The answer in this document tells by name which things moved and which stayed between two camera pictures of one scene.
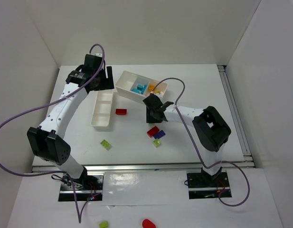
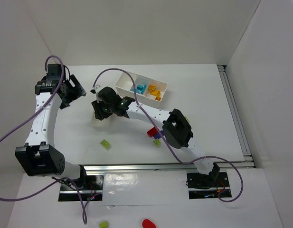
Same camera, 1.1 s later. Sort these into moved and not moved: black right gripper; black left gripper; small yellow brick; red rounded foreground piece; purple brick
Moved: black left gripper; black right gripper
Not moved: purple brick; small yellow brick; red rounded foreground piece
